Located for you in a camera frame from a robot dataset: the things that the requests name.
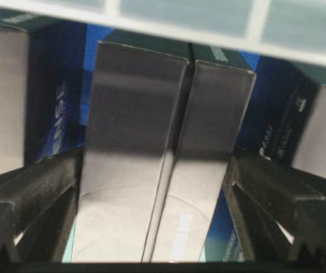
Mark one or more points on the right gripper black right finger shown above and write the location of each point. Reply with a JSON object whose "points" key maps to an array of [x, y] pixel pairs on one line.
{"points": [[279, 212]]}

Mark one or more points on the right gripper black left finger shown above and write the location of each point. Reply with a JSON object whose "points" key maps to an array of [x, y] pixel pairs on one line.
{"points": [[38, 204]]}

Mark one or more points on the black camera box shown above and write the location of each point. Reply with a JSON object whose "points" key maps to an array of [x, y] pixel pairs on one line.
{"points": [[141, 210], [41, 71], [293, 112]]}

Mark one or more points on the clear plastic storage case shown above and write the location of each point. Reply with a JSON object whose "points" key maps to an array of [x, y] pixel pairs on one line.
{"points": [[294, 30]]}

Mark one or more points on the blue foam liner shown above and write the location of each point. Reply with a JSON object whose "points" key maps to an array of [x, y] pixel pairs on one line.
{"points": [[90, 57]]}

